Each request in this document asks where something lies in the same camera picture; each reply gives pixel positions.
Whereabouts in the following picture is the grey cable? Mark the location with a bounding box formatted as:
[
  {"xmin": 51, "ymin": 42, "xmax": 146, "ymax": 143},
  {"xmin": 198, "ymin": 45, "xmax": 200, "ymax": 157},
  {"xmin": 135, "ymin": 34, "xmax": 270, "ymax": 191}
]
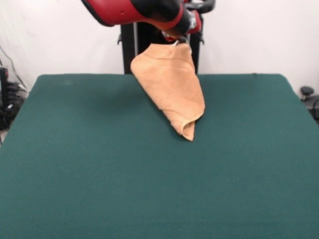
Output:
[{"xmin": 0, "ymin": 46, "xmax": 27, "ymax": 91}]

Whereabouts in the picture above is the black box with red light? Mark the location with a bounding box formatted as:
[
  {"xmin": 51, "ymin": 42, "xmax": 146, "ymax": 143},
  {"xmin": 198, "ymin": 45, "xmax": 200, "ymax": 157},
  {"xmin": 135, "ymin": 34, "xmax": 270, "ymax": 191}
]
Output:
[{"xmin": 0, "ymin": 66, "xmax": 10, "ymax": 105}]

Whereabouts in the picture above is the black office chair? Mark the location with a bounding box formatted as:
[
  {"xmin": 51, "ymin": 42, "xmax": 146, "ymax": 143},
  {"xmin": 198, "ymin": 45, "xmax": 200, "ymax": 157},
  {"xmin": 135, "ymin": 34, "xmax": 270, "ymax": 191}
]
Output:
[{"xmin": 300, "ymin": 86, "xmax": 319, "ymax": 124}]

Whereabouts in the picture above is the black bag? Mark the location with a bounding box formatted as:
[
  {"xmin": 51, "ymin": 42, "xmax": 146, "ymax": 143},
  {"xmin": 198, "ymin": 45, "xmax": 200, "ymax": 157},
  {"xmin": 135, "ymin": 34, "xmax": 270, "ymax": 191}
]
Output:
[{"xmin": 0, "ymin": 102, "xmax": 20, "ymax": 130}]

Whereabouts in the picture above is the orange terry towel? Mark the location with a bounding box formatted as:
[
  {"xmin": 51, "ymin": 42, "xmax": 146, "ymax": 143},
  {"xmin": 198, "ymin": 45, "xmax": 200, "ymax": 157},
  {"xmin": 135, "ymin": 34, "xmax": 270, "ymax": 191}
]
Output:
[{"xmin": 130, "ymin": 42, "xmax": 206, "ymax": 142}]

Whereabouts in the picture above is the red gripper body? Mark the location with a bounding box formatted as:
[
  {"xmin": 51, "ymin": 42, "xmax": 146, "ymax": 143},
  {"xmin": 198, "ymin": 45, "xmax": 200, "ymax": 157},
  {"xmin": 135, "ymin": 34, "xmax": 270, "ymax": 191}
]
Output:
[{"xmin": 161, "ymin": 11, "xmax": 202, "ymax": 42}]

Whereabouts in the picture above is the black cable bundle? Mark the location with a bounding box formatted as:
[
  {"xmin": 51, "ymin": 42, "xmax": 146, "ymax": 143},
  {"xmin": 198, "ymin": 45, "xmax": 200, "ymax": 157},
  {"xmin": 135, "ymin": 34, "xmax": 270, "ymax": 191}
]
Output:
[{"xmin": 6, "ymin": 82, "xmax": 28, "ymax": 101}]

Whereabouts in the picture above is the dark green tablecloth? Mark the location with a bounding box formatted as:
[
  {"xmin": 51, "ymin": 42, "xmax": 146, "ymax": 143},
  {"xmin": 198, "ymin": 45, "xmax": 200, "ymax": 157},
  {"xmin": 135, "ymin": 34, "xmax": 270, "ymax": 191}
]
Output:
[{"xmin": 0, "ymin": 73, "xmax": 319, "ymax": 239}]

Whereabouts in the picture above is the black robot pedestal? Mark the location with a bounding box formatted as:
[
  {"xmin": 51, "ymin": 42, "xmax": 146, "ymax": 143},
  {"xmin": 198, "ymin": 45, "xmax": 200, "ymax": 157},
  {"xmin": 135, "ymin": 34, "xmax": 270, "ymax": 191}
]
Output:
[{"xmin": 117, "ymin": 0, "xmax": 216, "ymax": 75}]

